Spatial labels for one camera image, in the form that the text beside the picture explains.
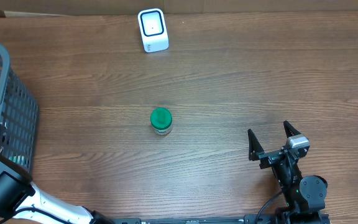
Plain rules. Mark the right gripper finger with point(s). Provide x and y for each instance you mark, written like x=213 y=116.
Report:
x=290 y=130
x=255 y=149

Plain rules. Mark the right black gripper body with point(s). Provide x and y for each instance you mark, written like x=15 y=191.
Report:
x=270 y=158

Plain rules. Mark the green lid jar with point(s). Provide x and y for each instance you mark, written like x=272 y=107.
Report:
x=161 y=120

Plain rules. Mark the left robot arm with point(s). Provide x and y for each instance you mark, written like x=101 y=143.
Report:
x=20 y=198

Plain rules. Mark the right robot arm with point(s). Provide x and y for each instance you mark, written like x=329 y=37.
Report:
x=300 y=199

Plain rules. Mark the white barcode scanner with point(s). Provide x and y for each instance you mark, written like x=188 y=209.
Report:
x=153 y=30

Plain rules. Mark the grey plastic mesh basket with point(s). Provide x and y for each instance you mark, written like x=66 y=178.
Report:
x=19 y=116

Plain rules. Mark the cardboard box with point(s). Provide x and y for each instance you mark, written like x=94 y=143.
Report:
x=119 y=7

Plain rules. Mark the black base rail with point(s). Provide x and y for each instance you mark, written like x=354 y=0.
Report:
x=179 y=221

